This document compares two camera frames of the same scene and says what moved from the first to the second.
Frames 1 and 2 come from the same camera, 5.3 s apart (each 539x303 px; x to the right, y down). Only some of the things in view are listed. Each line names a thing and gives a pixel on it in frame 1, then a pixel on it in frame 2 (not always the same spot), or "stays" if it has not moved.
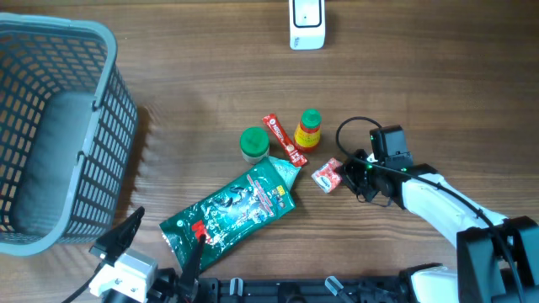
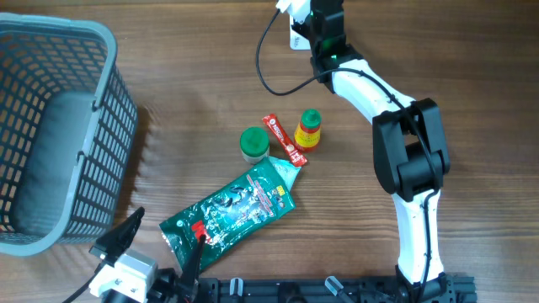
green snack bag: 258,198 stays
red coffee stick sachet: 294,153 stays
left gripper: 165,291 stays
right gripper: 348,171 → 300,27
